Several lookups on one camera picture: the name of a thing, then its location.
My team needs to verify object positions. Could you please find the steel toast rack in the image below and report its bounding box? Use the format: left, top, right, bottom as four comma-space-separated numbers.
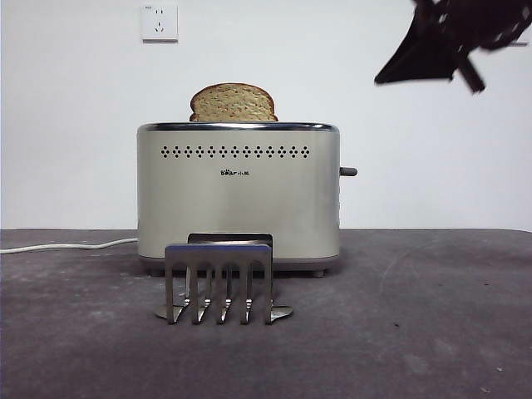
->
153, 232, 294, 326

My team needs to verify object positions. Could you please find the cream steel two-slot toaster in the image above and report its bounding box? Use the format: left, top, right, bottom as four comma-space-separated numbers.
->
135, 121, 342, 278

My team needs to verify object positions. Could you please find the brown seeded bread slice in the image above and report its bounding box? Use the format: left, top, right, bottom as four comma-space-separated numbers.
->
189, 82, 280, 124

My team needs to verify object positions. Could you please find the white power cable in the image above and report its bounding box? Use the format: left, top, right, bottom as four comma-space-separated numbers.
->
0, 237, 138, 255

